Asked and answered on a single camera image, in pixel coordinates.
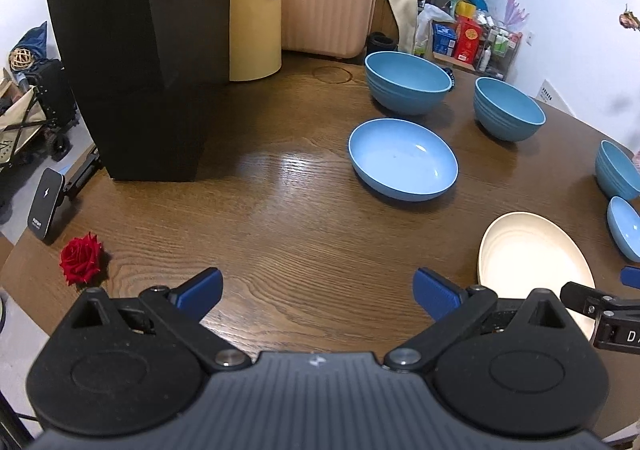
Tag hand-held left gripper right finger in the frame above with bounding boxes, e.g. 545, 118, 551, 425
384, 268, 576, 373

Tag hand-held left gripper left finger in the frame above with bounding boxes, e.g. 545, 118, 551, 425
62, 268, 252, 373

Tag cream plate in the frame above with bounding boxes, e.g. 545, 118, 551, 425
477, 212, 597, 342

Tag medium blue bowl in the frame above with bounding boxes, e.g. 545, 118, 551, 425
474, 77, 547, 143

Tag large blue bowl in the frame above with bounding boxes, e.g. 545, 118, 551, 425
364, 51, 453, 117

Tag small blue dish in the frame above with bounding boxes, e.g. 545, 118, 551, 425
606, 196, 640, 263

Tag small blue bowl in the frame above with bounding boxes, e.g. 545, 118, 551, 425
595, 140, 640, 202

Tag red rose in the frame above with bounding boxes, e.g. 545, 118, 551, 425
59, 232, 107, 287

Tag blue shallow plate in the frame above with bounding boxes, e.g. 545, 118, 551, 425
348, 119, 459, 202

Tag black clamp stand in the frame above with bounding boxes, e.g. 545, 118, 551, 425
61, 150, 104, 201

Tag black phone charger stand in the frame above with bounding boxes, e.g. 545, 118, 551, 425
25, 168, 66, 245

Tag white board sign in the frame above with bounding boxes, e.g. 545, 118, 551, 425
537, 78, 577, 119

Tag cardboard box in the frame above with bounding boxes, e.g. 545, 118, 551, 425
432, 52, 477, 71

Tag folding cart with bags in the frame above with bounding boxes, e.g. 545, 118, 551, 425
22, 58, 79, 161

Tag beige folding wagon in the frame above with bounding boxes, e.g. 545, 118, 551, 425
0, 84, 52, 171

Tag black paper bag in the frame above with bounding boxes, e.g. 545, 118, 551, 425
40, 0, 234, 181

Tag dried rose bouquet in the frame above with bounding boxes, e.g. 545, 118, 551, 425
619, 4, 640, 33

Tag blue box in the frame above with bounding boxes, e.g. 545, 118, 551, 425
432, 23, 458, 55

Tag red box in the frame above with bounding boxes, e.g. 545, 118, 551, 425
454, 18, 484, 63

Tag white plastic bag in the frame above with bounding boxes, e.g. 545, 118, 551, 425
414, 4, 456, 55

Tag yellow thermos jug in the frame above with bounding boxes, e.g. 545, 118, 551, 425
229, 0, 296, 83

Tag wooden chair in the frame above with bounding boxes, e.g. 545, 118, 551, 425
372, 0, 403, 53

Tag beige jacket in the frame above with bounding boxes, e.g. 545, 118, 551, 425
378, 0, 419, 55

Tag blue bag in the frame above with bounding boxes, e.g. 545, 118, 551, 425
7, 21, 49, 75

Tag pink suitcase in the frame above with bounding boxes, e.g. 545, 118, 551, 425
280, 0, 379, 61

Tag metal wire rack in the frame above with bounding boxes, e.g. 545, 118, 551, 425
479, 24, 522, 80

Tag purple wall sticker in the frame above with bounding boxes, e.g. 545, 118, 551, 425
504, 0, 532, 36

